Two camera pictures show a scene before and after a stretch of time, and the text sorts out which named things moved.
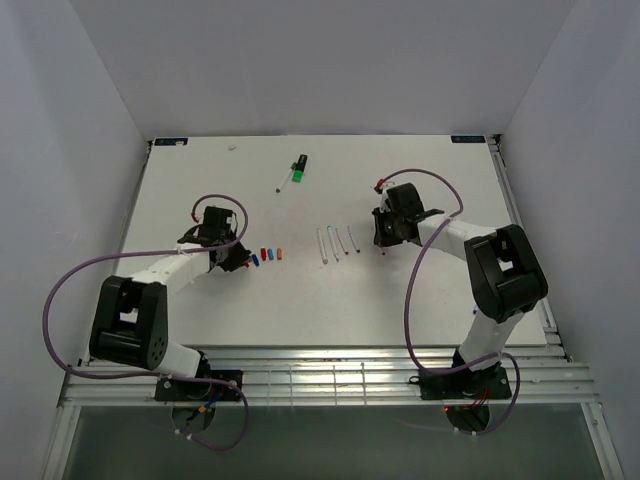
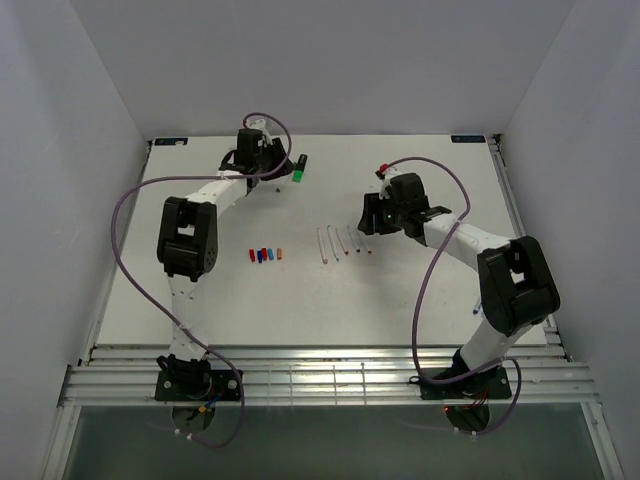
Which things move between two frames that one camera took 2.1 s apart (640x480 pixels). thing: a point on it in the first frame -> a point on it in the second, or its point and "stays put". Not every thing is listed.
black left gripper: [238, 259] -> [277, 152]
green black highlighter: [299, 172] stays put
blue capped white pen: [333, 243] stays put
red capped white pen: [346, 252] stays put
